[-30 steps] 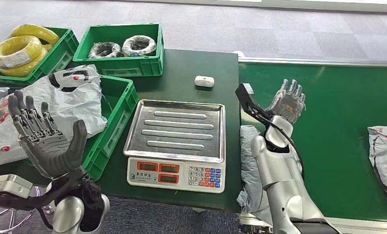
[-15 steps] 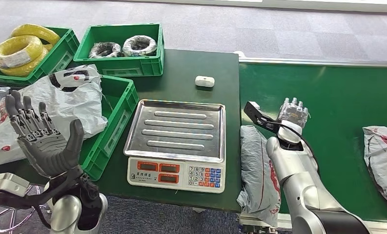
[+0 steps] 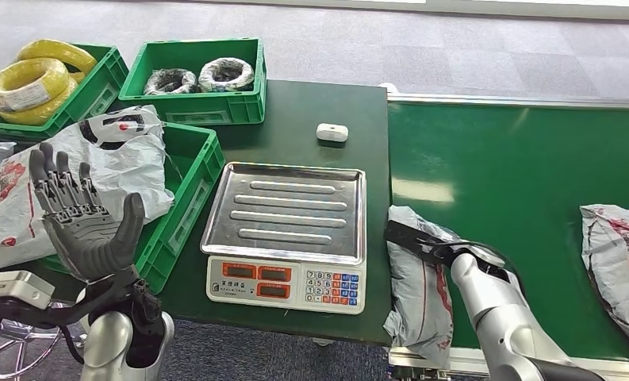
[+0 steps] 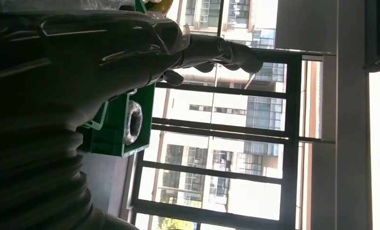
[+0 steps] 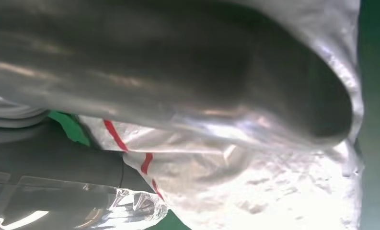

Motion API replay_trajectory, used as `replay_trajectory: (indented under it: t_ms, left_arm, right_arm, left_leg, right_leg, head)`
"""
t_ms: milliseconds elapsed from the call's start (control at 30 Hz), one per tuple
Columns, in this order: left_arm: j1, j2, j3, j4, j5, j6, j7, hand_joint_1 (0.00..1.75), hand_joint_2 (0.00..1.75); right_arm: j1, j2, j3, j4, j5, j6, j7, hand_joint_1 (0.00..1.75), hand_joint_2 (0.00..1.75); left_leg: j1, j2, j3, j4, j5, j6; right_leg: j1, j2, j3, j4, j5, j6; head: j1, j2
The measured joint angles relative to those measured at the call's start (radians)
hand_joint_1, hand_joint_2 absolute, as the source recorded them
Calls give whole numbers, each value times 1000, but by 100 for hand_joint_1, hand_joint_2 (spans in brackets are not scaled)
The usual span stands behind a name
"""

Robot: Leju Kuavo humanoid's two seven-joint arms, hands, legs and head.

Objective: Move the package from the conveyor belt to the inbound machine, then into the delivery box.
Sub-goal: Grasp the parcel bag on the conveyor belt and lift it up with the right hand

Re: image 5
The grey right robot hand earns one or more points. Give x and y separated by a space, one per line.
145 63

